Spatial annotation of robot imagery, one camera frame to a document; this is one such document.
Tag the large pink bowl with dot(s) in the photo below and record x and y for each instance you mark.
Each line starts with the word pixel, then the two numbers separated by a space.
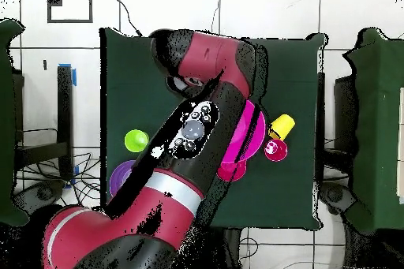
pixel 257 133

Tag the yellow cup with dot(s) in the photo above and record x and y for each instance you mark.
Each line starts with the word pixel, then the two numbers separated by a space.
pixel 284 124

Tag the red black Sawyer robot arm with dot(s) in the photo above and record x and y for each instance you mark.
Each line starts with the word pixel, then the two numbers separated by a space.
pixel 214 54

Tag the red bowl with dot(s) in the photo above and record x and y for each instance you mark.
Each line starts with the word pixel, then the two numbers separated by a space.
pixel 227 172

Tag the green cup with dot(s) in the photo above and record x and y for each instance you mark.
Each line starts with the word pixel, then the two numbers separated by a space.
pixel 135 141

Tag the red cup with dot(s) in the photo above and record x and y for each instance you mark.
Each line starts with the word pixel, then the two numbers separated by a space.
pixel 276 150

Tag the purple bowl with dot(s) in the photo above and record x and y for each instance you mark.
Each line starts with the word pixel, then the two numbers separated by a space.
pixel 120 174

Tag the dark green table cloth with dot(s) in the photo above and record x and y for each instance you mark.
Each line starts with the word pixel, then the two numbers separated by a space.
pixel 284 76

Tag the blue tape strip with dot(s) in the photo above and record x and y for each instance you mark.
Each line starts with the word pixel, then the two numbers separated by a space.
pixel 74 77

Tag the black office chair base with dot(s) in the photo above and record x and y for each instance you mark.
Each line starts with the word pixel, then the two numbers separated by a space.
pixel 334 196
pixel 41 194

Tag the green covered side table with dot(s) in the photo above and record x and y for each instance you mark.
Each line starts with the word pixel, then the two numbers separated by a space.
pixel 6 124
pixel 378 124

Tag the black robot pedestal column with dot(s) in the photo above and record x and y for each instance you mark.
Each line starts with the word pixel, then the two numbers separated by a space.
pixel 232 250

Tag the black metal stand frame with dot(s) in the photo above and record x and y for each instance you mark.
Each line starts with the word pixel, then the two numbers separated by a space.
pixel 321 98
pixel 64 108

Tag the black square floor frame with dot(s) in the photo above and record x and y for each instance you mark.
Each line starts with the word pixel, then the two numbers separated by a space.
pixel 69 21

